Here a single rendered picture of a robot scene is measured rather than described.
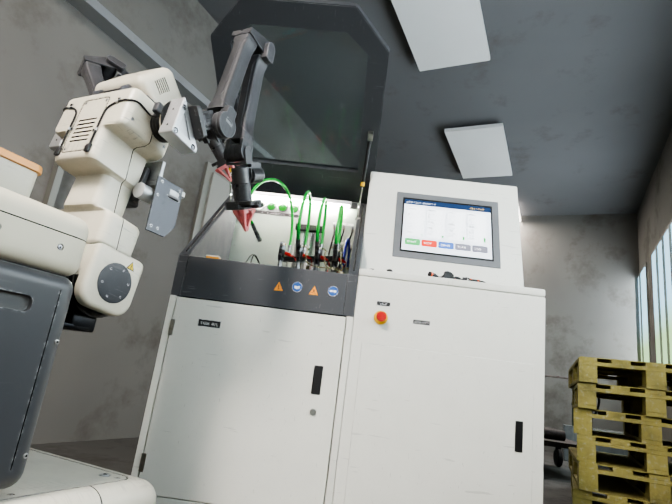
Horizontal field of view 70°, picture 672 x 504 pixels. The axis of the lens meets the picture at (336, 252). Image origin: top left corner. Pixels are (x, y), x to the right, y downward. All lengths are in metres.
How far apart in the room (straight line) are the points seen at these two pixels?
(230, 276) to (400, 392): 0.76
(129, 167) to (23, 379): 0.64
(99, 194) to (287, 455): 1.05
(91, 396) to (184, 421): 1.70
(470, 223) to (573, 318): 5.46
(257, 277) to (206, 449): 0.63
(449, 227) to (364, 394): 0.87
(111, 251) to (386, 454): 1.11
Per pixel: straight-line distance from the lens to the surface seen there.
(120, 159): 1.43
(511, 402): 1.86
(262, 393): 1.80
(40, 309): 1.05
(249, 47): 1.69
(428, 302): 1.82
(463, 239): 2.20
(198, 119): 1.38
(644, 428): 3.28
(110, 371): 3.57
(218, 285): 1.87
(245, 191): 1.56
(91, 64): 2.03
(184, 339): 1.88
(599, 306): 7.66
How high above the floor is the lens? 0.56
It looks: 15 degrees up
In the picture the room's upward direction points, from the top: 7 degrees clockwise
